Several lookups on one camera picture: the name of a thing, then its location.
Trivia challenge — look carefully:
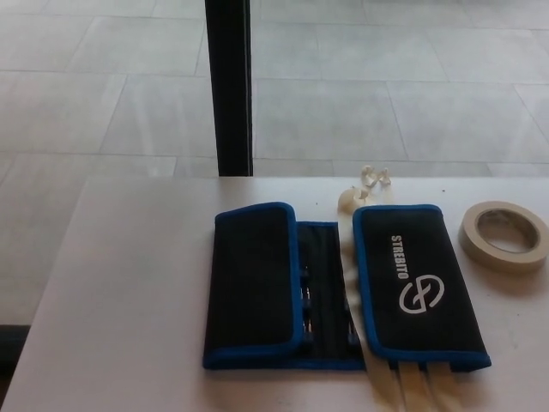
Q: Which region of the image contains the black blue-trimmed folding toolkit case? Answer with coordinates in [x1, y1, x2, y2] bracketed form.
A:
[202, 201, 493, 374]

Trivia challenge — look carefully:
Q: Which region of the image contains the beige tape strip curled end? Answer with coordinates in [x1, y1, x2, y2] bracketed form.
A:
[337, 184, 398, 412]

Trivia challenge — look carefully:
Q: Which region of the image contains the beige masking tape roll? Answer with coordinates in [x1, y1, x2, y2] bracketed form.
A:
[457, 199, 549, 276]

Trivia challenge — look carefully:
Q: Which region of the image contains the dark furniture base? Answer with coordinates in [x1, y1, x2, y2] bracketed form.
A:
[0, 324, 31, 375]

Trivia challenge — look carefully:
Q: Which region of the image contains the black window frame post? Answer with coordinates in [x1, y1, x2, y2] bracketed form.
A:
[204, 0, 256, 178]

